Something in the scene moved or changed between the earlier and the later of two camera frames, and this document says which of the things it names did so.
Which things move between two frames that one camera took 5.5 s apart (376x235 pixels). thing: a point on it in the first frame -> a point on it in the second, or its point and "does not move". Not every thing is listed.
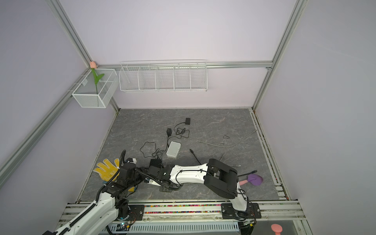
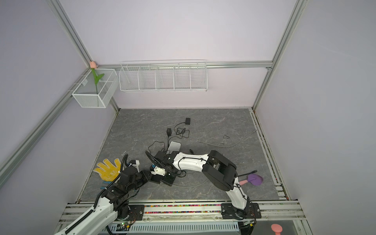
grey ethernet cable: x=175 y=188 -> x=183 y=186
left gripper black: x=144 y=173 does not move
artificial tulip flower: x=93 y=65 does not move
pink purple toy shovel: x=255 y=179 does not move
